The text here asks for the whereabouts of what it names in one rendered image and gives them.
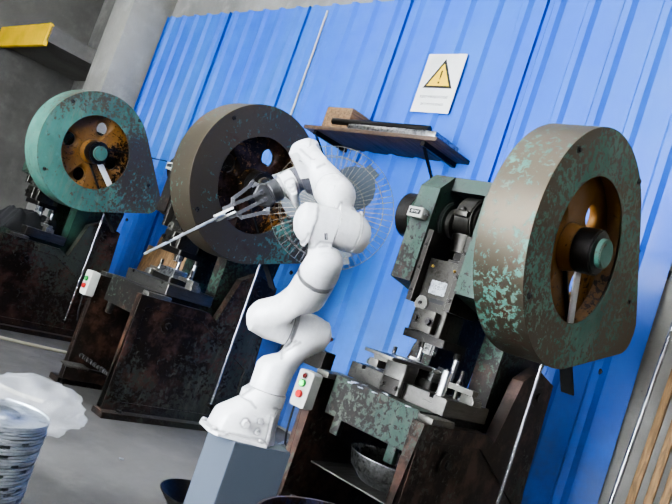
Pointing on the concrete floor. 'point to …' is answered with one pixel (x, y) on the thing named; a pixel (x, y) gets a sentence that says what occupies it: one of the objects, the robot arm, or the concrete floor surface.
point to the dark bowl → (175, 490)
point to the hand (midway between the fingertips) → (224, 214)
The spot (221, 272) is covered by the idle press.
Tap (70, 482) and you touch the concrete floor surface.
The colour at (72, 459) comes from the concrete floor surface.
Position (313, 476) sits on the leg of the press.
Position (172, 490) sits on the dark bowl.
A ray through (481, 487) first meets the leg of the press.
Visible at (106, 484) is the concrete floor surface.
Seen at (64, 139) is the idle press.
